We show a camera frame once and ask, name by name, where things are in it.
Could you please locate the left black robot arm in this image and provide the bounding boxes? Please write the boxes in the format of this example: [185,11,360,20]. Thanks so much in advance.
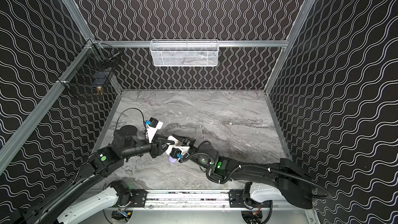
[10,125,175,224]

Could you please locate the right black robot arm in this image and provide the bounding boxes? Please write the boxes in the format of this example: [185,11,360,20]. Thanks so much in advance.
[166,135,331,209]

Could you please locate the purple round charging case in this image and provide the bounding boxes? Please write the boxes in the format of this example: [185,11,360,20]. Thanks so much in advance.
[169,157,178,163]

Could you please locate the brass knob in basket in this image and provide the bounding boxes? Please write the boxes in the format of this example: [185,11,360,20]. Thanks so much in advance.
[96,86,103,96]

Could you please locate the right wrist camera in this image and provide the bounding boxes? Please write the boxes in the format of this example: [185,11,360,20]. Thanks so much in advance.
[170,147,183,160]

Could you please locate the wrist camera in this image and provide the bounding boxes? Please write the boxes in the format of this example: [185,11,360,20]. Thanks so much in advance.
[145,118,163,143]
[170,147,183,160]

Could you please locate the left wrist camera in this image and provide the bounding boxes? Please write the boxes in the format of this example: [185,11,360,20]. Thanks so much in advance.
[145,118,163,143]

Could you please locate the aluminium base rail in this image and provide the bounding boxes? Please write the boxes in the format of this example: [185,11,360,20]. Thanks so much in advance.
[102,188,312,211]

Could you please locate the white wire mesh basket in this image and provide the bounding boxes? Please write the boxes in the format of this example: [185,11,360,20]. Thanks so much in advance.
[149,39,220,67]

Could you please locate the black wire basket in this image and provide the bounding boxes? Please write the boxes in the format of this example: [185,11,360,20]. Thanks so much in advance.
[61,43,121,101]

